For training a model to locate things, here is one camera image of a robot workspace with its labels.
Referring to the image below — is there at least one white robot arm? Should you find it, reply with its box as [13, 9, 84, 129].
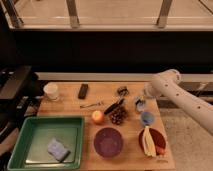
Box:
[143, 69, 213, 135]

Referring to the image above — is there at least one small blue cup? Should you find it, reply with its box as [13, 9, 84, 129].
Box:
[140, 111, 155, 126]

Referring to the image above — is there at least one white plastic cup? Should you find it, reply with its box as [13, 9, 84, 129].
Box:
[43, 83, 59, 100]

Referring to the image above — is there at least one small dark metal clip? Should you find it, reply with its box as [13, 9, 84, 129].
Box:
[117, 86, 129, 97]

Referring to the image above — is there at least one yellow banana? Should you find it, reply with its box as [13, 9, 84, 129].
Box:
[142, 126, 156, 157]

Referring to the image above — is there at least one orange apple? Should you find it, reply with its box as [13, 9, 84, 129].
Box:
[92, 110, 104, 124]

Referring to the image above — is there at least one orange carrot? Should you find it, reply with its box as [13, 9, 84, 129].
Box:
[156, 146, 165, 155]

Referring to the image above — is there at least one purple bowl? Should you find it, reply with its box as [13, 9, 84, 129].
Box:
[93, 127, 123, 158]

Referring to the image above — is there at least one black remote block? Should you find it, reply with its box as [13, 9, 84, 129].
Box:
[78, 84, 89, 99]

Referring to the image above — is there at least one blue sponge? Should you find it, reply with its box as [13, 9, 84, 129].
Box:
[47, 139, 70, 162]

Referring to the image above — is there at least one black equipment stand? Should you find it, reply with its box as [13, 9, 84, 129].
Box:
[0, 66, 44, 143]

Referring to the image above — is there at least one green plastic tray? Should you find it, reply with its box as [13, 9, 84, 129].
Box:
[7, 116, 84, 171]

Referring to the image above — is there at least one black handled brush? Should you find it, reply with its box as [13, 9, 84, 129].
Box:
[104, 98, 125, 115]

